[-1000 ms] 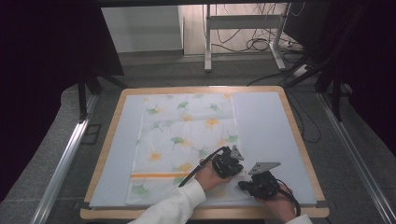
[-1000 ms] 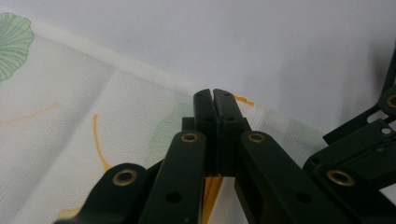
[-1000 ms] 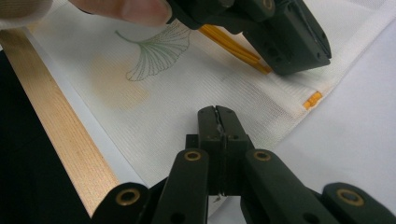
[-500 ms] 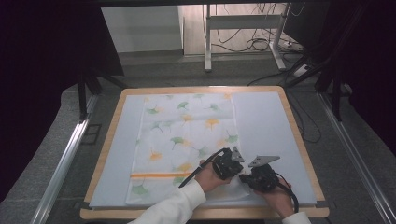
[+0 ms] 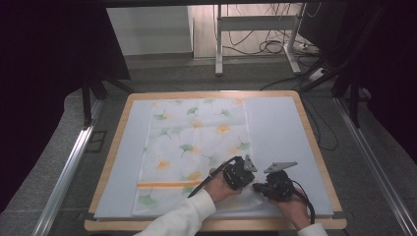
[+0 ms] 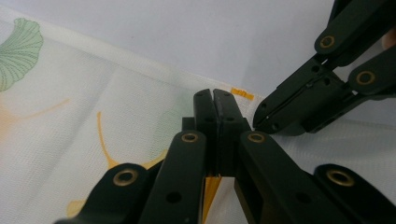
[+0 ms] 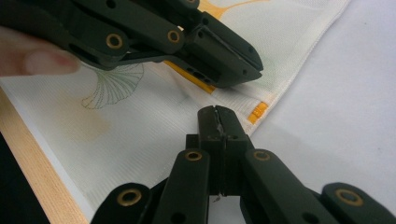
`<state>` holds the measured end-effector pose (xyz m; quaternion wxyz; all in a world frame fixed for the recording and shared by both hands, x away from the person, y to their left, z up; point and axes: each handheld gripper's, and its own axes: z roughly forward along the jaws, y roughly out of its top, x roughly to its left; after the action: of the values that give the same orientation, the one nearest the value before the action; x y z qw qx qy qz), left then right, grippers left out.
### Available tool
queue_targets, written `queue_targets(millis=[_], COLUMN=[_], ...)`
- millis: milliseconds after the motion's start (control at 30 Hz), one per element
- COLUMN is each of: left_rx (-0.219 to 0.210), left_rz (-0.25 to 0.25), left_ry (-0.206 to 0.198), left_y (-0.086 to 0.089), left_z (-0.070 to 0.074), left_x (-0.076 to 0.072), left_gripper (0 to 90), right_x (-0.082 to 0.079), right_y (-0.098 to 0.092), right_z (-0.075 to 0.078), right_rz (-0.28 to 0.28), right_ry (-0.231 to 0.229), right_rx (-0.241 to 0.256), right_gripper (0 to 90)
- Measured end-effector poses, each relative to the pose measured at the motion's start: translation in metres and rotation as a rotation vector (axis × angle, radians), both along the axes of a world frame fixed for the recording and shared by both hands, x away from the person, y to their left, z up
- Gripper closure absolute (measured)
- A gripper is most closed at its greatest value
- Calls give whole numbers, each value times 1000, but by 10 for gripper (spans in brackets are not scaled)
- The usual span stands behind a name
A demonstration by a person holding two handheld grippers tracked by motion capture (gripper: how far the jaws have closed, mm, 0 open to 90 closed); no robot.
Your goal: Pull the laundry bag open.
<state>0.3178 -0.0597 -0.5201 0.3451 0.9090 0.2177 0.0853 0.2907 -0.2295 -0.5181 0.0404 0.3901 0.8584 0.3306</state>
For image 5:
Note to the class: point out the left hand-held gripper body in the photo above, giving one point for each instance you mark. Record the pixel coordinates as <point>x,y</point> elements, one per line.
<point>237,175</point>

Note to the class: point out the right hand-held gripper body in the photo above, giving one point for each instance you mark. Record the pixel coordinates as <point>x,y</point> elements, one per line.
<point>278,187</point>

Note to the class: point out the leaf print mesh zipper bag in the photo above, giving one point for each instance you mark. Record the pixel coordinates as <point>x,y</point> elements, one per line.
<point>193,147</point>

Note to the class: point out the person's left hand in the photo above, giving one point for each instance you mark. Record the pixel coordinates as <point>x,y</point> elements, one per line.
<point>218,188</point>

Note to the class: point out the person's right hand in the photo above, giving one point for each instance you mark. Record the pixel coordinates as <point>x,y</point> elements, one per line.
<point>295,209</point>

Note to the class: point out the white table mat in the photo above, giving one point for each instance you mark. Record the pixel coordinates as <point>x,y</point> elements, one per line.
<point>282,131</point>

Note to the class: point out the wooden table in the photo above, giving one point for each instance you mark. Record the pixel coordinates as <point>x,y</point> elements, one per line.
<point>209,225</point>

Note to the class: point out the black metal stand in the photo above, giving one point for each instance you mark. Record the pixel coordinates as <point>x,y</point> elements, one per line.
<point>354,95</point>
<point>87,105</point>

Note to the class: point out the white power adapter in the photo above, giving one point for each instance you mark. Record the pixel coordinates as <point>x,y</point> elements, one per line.
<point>316,74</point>

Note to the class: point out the white power strip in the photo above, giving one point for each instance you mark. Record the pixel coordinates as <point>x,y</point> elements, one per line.
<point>306,48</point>

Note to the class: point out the dark curtain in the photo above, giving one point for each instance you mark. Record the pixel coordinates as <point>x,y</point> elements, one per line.
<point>393,65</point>
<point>42,72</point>

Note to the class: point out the white cabinet panel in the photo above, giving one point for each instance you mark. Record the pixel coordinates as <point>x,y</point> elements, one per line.
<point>149,31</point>

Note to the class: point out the aluminium floor rail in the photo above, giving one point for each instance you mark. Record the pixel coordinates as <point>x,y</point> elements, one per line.
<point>370,160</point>
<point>70,164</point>

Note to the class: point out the white metal desk frame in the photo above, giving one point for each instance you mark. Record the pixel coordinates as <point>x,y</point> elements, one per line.
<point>255,23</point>

